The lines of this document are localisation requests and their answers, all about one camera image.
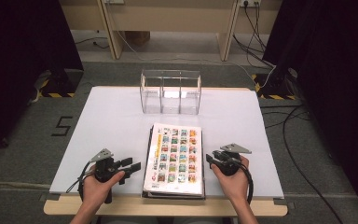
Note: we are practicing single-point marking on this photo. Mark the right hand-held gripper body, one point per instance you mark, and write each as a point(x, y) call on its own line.
point(231, 166)

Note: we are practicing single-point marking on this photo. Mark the white magazine with picture grid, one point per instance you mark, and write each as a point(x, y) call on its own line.
point(175, 155)

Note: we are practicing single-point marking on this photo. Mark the person's left hand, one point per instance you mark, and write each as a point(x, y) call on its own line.
point(94, 193)

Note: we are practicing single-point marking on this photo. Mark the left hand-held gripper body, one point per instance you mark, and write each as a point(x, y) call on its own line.
point(104, 168)

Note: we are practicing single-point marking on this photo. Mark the white wall socket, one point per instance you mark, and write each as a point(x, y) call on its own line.
point(251, 2)

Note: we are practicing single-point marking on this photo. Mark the white foam board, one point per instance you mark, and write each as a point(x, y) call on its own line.
point(112, 124)

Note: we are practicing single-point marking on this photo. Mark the clear acrylic book rack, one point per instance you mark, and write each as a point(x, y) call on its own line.
point(171, 93)

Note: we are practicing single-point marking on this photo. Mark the beige office desk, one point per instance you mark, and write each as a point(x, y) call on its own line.
point(167, 15)

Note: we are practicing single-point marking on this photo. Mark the black stand base striped tape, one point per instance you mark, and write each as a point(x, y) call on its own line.
point(273, 85)
point(62, 84)

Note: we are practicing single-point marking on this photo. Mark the person's right hand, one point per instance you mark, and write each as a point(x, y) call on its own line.
point(234, 186)

